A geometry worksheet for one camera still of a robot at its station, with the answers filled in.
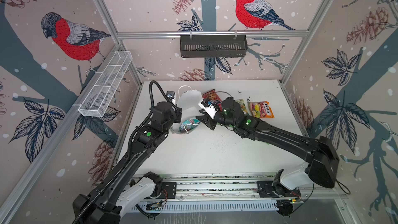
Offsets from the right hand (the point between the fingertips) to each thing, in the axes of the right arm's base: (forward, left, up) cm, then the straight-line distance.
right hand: (199, 111), depth 73 cm
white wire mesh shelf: (-1, +49, +5) cm, 50 cm away
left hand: (+4, +10, +2) cm, 11 cm away
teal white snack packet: (+2, +7, -17) cm, 18 cm away
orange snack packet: (+18, -40, -23) cm, 49 cm away
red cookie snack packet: (+25, -7, -20) cm, 33 cm away
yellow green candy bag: (+21, -28, -24) cm, 42 cm away
